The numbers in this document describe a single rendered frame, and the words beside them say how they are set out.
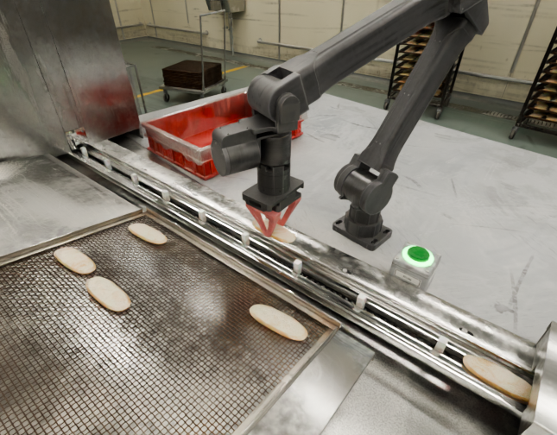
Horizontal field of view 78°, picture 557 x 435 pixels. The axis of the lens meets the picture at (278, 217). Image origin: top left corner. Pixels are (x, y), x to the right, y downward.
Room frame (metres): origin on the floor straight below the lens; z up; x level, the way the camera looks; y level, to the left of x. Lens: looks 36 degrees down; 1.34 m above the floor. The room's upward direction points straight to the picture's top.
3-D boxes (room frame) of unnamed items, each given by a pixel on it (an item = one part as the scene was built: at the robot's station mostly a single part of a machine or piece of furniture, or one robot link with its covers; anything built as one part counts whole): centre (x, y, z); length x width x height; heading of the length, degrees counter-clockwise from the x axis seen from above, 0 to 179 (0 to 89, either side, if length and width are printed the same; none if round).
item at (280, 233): (0.52, 0.01, 0.93); 0.10 x 0.04 x 0.01; 52
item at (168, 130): (1.16, 0.18, 0.87); 0.49 x 0.34 x 0.10; 138
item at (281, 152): (0.52, 0.01, 1.10); 0.07 x 0.06 x 0.07; 121
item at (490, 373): (0.27, -0.32, 0.86); 0.10 x 0.04 x 0.01; 52
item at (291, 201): (0.53, 0.00, 0.97); 0.07 x 0.07 x 0.09; 52
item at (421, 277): (0.48, -0.26, 0.84); 0.08 x 0.08 x 0.11; 52
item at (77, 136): (1.03, 0.63, 0.89); 0.06 x 0.01 x 0.06; 142
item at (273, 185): (0.52, 0.01, 1.04); 0.10 x 0.07 x 0.07; 142
